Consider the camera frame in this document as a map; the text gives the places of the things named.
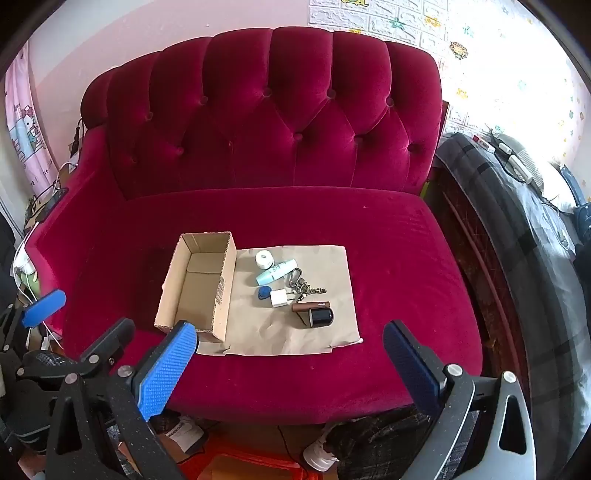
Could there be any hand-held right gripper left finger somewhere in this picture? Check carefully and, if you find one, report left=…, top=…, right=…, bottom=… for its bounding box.
left=45, top=320, right=200, bottom=480

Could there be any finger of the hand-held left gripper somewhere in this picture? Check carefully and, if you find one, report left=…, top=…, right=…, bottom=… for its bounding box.
left=78, top=318, right=136, bottom=370
left=0, top=288, right=68, bottom=352

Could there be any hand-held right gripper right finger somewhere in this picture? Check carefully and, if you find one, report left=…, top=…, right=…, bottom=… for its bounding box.
left=383, top=319, right=537, bottom=480

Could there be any cardboard box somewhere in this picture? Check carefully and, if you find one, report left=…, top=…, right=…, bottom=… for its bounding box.
left=154, top=232, right=238, bottom=343

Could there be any black cylinder case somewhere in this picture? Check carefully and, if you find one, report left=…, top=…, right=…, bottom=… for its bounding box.
left=295, top=308, right=335, bottom=329

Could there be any brown tube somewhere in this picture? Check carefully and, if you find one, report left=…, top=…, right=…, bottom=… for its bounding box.
left=291, top=300, right=331, bottom=315

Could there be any metal keychain with carabiner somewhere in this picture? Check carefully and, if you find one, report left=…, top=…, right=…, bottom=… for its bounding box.
left=285, top=268, right=328, bottom=296

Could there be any light blue bottle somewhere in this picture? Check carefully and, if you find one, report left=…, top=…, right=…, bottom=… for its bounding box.
left=256, top=259, right=297, bottom=285

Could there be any grey and white shoe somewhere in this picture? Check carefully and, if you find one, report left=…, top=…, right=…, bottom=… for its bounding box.
left=152, top=413, right=208, bottom=455

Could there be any dark plaid cloth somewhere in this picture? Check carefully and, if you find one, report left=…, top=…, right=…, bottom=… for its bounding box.
left=323, top=406, right=467, bottom=480

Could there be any brown paper sheet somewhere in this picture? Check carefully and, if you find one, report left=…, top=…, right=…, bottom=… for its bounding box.
left=196, top=244, right=364, bottom=357

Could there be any orange plastic stool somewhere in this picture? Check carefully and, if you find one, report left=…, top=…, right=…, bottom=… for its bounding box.
left=178, top=450, right=315, bottom=480

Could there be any white sneaker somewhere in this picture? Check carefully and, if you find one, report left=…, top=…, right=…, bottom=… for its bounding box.
left=302, top=436, right=342, bottom=472

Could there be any bed with plaid cover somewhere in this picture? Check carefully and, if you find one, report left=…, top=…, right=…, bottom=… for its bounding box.
left=434, top=131, right=591, bottom=480

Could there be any pink cartoon print curtain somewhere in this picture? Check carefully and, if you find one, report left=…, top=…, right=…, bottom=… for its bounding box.
left=4, top=46, right=61, bottom=195

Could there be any white power strip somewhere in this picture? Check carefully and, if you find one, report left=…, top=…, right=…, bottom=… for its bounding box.
left=489, top=138, right=539, bottom=185

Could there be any blue patterned pillow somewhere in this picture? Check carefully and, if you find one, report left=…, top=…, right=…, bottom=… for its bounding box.
left=549, top=164, right=591, bottom=217

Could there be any red velvet tufted sofa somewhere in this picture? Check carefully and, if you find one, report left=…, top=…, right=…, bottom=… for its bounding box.
left=23, top=25, right=485, bottom=425

